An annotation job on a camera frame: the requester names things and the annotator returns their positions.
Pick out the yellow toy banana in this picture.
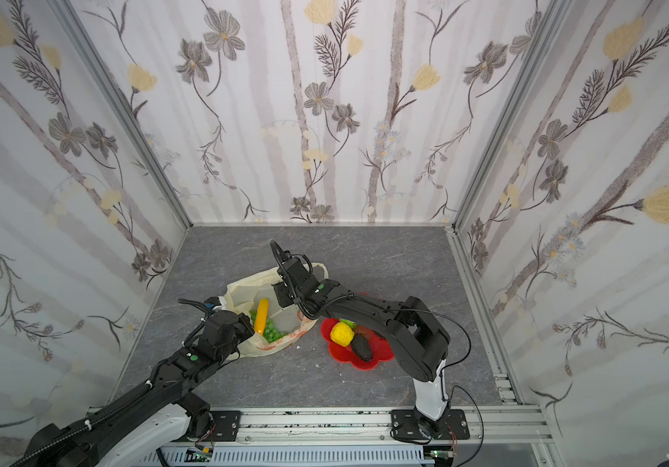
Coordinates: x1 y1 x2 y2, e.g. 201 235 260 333
254 298 270 335

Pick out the cream printed plastic bag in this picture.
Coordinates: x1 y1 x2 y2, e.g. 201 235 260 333
221 268 317 358

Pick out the yellow toy lemon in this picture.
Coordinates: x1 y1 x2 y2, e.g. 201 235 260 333
330 321 355 348

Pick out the green toy lime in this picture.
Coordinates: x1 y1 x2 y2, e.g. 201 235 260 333
340 319 359 330

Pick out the dark brown toy avocado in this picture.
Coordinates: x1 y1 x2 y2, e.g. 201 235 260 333
350 334 373 363

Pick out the red flower-shaped plate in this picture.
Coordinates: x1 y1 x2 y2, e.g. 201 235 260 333
321 318 395 371

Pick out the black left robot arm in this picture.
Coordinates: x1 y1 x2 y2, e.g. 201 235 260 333
13 309 255 466

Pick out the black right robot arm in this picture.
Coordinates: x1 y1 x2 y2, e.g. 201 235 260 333
270 241 450 440

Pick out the green toy grape bunch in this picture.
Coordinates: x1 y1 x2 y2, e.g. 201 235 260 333
250 311 287 344

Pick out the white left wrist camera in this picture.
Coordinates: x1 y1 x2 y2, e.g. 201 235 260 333
204 296 223 309

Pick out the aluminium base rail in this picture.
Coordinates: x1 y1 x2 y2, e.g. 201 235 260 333
70 405 563 467

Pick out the black left corrugated cable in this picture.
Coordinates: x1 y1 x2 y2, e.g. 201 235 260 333
9 298 219 467

